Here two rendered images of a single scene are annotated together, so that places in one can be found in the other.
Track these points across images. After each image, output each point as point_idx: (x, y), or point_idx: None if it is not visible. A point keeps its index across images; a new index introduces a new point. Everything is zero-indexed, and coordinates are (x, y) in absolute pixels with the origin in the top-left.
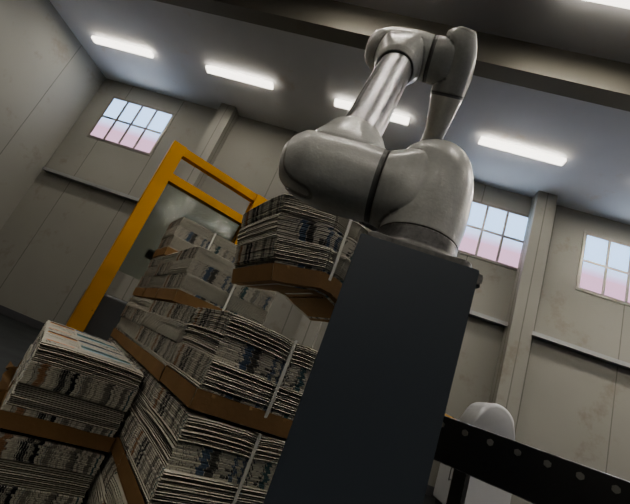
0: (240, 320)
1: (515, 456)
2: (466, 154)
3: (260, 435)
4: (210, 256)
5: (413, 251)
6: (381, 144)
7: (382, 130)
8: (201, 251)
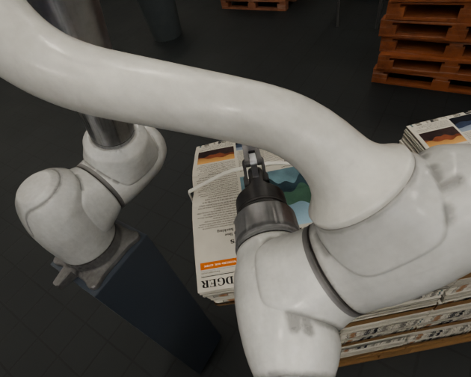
0: None
1: None
2: (15, 199)
3: None
4: (413, 142)
5: None
6: (83, 155)
7: (86, 128)
8: (407, 133)
